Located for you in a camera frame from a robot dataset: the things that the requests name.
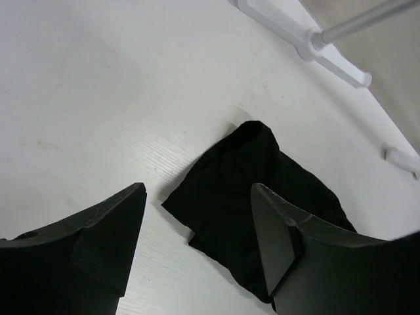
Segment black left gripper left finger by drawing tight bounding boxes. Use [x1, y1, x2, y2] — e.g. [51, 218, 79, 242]
[1, 182, 147, 314]

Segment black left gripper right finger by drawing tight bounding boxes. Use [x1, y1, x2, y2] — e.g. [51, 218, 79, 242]
[251, 184, 419, 314]

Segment black trousers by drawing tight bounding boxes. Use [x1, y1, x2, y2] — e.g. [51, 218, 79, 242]
[162, 121, 354, 304]

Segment white garment rack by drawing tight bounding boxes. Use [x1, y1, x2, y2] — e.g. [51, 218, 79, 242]
[229, 0, 420, 180]

